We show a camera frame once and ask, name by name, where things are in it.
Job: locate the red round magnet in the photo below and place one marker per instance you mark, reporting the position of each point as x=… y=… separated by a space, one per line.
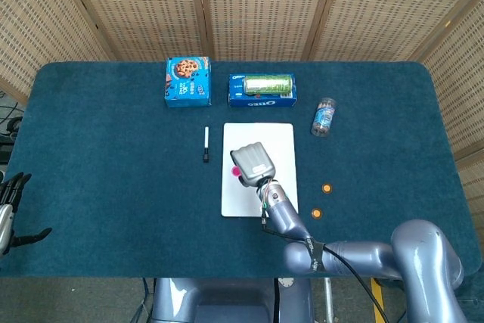
x=234 y=171

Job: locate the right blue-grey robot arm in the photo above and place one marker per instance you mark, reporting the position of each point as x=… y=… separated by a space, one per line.
x=416 y=258

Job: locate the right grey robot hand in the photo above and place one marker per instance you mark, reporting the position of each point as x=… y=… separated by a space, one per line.
x=253 y=164

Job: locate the white marker pen black cap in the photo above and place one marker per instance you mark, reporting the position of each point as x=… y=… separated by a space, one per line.
x=206 y=137

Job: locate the blue chocolate chip cookie box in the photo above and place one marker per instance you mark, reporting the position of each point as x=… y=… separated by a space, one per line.
x=188 y=84

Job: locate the blue Oreo box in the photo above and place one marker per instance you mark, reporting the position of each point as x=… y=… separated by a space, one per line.
x=264 y=103

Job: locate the clear plastic snack jar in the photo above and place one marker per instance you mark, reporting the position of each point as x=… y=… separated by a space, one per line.
x=323 y=118

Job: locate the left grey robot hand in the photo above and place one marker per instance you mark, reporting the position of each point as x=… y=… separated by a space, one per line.
x=5 y=221

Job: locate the blue carpet table mat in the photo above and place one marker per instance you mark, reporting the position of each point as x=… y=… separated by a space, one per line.
x=113 y=187

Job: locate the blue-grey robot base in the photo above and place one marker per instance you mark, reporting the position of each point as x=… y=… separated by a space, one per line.
x=227 y=300

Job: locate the woven bamboo folding screen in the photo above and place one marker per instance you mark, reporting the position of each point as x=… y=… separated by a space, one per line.
x=264 y=5

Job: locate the grey metal table leg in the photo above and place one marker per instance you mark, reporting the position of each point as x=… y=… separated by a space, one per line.
x=329 y=300

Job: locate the white magnetic whiteboard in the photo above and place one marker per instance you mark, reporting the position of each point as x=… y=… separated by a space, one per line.
x=261 y=135

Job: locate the green drink can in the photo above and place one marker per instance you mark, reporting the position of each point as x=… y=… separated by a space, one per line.
x=268 y=84

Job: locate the yellow round magnet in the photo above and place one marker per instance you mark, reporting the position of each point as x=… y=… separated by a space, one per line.
x=316 y=213
x=326 y=188

